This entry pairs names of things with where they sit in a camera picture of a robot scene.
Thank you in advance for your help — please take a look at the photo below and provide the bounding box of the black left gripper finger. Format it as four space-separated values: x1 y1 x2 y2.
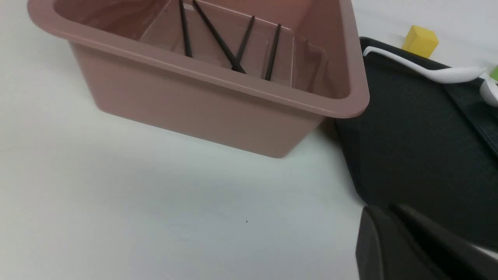
355 204 498 280

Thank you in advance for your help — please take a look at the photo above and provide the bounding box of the black chopstick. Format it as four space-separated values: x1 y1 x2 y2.
179 0 193 58
235 16 256 68
192 0 246 74
265 24 281 81

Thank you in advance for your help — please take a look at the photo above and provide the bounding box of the black plastic tray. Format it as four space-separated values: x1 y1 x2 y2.
335 53 498 251

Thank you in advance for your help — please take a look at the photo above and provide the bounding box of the white spoon far left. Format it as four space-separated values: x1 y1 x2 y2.
363 46 486 84

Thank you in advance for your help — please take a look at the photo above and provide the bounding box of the white spoon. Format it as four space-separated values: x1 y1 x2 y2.
363 46 486 84
479 77 498 108

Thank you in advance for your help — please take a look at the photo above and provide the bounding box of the green cube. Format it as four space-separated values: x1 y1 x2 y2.
489 65 498 83

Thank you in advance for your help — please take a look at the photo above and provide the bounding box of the yellow cube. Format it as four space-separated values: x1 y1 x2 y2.
402 25 439 58

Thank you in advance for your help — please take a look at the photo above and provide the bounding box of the pink plastic bin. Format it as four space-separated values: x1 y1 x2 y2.
27 0 370 158

